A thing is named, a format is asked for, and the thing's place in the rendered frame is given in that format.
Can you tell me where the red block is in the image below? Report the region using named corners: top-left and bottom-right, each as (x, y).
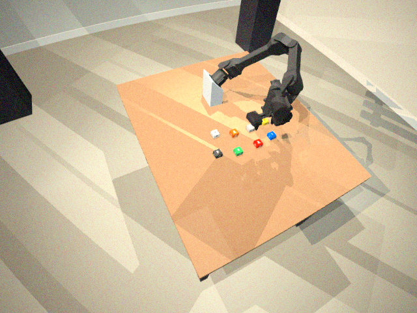
top-left (253, 139), bottom-right (263, 148)

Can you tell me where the blue block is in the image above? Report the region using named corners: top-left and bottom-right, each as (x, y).
top-left (267, 131), bottom-right (277, 140)

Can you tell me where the orange block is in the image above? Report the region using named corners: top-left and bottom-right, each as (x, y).
top-left (229, 129), bottom-right (239, 138)

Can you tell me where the green block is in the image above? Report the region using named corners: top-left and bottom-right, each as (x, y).
top-left (233, 146), bottom-right (243, 156)

